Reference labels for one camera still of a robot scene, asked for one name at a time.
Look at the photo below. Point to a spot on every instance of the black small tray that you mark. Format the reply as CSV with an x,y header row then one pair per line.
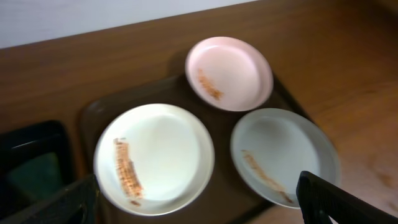
x,y
20,145

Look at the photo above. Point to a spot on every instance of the pink dirty plate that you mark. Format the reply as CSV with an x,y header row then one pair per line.
x,y
229,74

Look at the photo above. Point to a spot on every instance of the white plate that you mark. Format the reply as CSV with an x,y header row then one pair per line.
x,y
154,159

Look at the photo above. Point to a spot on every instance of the brown serving tray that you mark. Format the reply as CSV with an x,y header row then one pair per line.
x,y
226,198

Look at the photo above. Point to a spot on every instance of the light blue dirty plate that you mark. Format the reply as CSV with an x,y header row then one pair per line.
x,y
270,148

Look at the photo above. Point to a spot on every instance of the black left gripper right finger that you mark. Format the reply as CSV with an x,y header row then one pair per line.
x,y
322,202

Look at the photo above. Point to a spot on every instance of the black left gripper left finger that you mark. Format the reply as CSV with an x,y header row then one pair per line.
x,y
76,203

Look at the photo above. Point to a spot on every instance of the green yellow sponge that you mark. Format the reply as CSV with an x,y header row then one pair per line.
x,y
38,178

